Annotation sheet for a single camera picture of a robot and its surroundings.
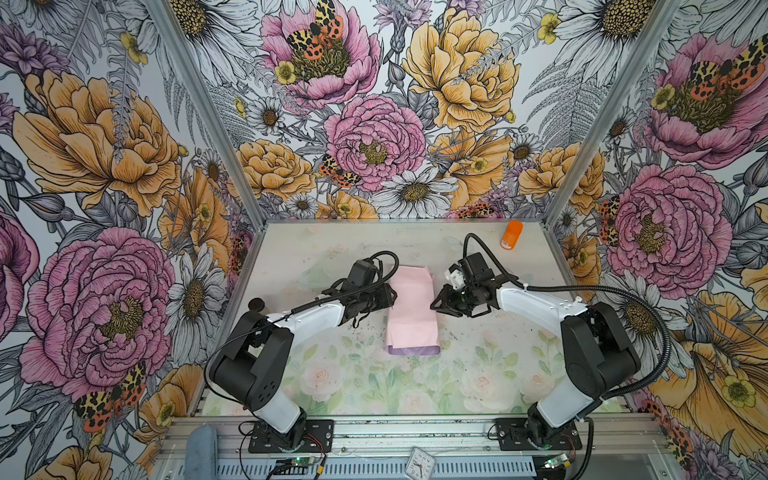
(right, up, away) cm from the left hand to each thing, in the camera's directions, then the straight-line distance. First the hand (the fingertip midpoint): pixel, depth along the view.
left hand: (390, 303), depth 91 cm
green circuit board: (-21, -34, -19) cm, 44 cm away
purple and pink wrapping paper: (+6, -6, -6) cm, 10 cm away
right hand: (+13, -3, -3) cm, 13 cm away
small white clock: (+7, -32, -22) cm, 40 cm away
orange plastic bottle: (+43, +21, +18) cm, 51 cm away
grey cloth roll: (-42, -31, -22) cm, 57 cm away
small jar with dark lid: (-38, 0, -4) cm, 39 cm away
